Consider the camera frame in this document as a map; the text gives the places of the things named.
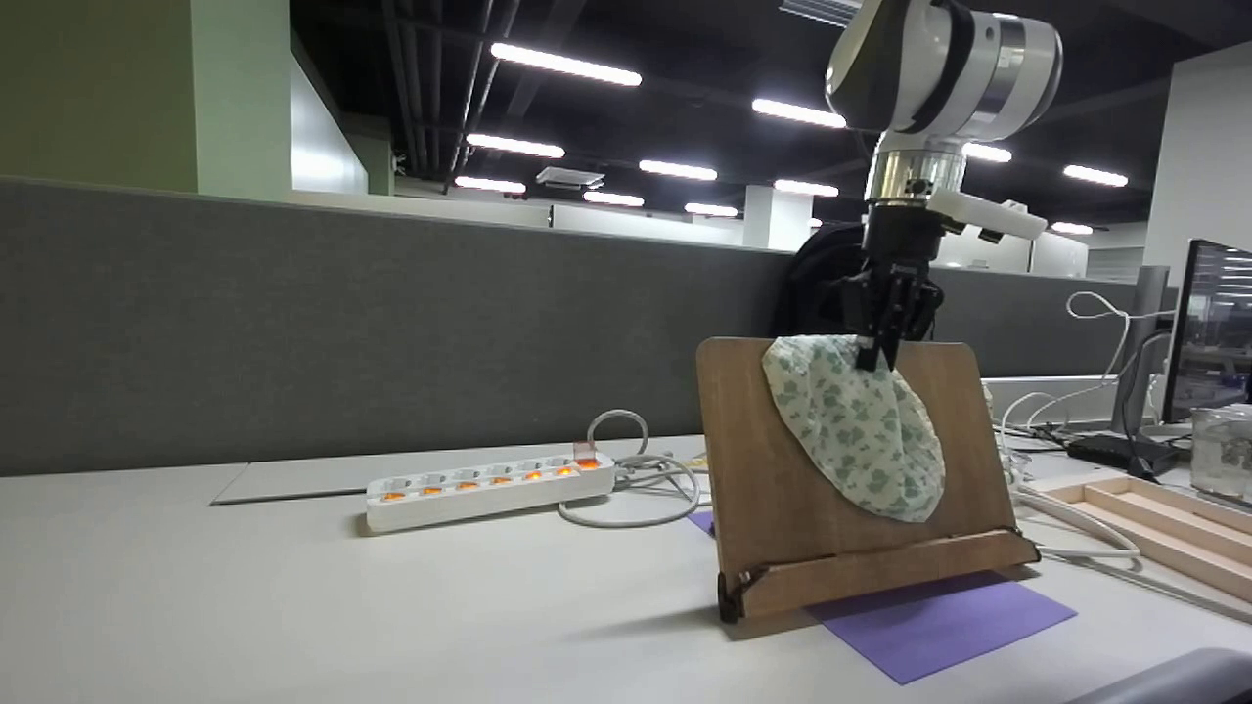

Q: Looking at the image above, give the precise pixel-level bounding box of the grey desk partition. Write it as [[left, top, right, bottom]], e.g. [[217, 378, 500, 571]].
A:
[[0, 176, 1178, 478]]

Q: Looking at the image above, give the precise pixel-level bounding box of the clear plastic box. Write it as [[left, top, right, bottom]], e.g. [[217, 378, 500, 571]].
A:
[[1185, 399, 1252, 512]]

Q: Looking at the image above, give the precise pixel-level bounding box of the grey monitor stand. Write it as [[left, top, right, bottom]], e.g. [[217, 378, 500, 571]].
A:
[[1059, 262, 1190, 486]]

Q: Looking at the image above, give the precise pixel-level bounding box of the light wooden frame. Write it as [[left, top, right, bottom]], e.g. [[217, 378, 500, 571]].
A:
[[1038, 474, 1252, 606]]

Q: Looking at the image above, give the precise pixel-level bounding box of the white hanging cable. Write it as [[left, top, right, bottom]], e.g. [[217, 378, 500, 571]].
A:
[[1059, 284, 1153, 383]]

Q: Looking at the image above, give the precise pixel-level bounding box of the purple paper sheet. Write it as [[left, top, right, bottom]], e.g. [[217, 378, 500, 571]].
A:
[[685, 506, 1080, 687]]

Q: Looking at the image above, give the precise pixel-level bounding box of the dark computer monitor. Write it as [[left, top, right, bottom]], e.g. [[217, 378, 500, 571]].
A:
[[1158, 234, 1252, 429]]

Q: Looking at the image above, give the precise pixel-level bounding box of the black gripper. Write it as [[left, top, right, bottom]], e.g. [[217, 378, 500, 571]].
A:
[[853, 203, 948, 377]]

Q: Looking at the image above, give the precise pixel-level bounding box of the brown wooden board stand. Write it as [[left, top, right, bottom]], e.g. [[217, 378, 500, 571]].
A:
[[694, 331, 1045, 642]]

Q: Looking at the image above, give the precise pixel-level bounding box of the white power strip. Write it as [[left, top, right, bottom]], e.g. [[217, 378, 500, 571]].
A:
[[360, 451, 617, 536]]

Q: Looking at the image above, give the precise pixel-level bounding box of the black backpack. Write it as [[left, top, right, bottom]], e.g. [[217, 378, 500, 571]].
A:
[[766, 223, 869, 343]]

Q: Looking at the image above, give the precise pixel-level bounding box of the white cable on desk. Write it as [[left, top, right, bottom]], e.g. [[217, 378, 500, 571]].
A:
[[992, 387, 1153, 580]]

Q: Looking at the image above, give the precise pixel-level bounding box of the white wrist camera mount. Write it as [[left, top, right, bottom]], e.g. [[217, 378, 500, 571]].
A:
[[926, 176, 1054, 245]]

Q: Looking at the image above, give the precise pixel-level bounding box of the floral patterned plate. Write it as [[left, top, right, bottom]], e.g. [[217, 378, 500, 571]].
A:
[[758, 331, 952, 526]]

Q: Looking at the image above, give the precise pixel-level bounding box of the white looped power cable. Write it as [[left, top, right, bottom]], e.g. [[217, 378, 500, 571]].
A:
[[555, 405, 715, 530]]

